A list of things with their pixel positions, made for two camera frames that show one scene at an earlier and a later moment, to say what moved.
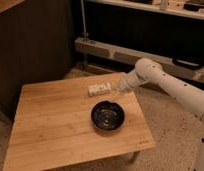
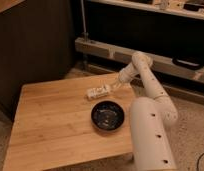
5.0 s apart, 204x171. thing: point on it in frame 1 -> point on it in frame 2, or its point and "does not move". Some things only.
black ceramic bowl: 107,115 does not move
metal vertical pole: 83,19 does not move
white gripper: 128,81 -> 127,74
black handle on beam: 187,62 does not move
